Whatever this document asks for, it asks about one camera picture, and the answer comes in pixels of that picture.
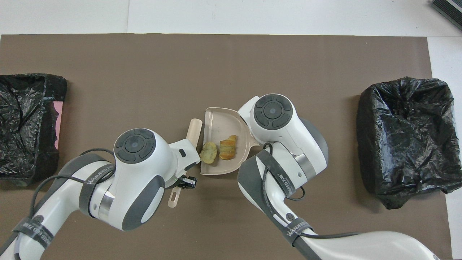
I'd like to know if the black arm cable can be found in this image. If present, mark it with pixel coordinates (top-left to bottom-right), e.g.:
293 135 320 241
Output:
262 143 361 239
31 148 116 217

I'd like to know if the striped croissant piece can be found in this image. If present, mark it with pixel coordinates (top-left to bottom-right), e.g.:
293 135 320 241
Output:
219 135 237 160

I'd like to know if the pale ridged dumpling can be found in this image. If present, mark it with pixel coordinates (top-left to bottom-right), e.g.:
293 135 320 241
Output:
200 141 218 164

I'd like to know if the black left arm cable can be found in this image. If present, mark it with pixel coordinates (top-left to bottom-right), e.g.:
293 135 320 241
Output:
31 148 116 217

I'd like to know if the dark grey ribbed device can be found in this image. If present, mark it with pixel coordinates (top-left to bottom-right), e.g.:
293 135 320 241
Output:
431 0 462 31

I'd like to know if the pink bin with black bag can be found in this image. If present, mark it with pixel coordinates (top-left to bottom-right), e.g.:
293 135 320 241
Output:
0 74 67 187

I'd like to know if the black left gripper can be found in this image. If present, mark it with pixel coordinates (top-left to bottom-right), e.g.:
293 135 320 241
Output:
177 176 198 190

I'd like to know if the beige hand brush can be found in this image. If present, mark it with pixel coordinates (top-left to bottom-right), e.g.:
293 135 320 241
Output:
168 118 203 208

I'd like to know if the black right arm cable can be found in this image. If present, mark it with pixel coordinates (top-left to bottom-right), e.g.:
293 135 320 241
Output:
262 143 361 239

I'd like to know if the beige plastic dustpan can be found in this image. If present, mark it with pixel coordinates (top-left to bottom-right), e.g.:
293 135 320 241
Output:
200 107 260 176

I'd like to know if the brown table mat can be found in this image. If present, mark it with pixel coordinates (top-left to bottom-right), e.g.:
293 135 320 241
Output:
0 34 453 260

